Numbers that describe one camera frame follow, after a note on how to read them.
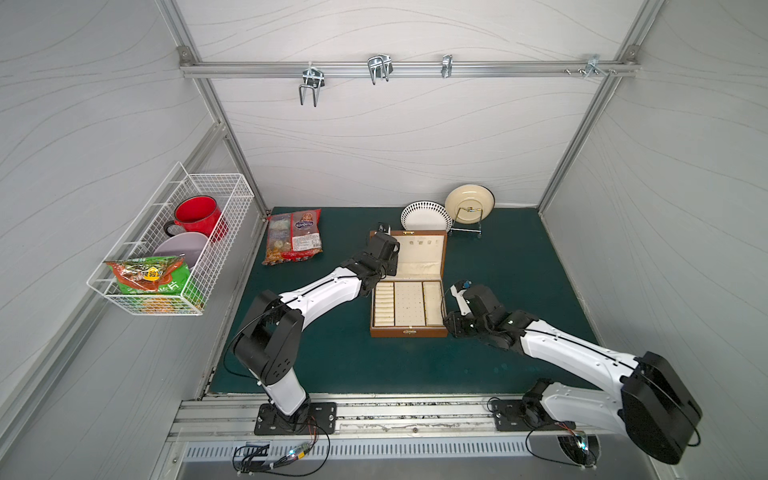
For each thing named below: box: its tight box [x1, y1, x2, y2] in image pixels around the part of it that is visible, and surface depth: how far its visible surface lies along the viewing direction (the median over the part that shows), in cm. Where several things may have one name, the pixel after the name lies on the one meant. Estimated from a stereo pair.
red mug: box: [164, 195, 229, 241], surface depth 67 cm
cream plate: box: [445, 184, 496, 224], surface depth 106 cm
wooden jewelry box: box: [370, 230, 449, 338], surface depth 90 cm
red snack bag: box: [262, 208, 323, 266], surface depth 109 cm
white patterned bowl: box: [400, 200, 453, 233], surface depth 121 cm
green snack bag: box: [103, 256, 191, 295], surface depth 55 cm
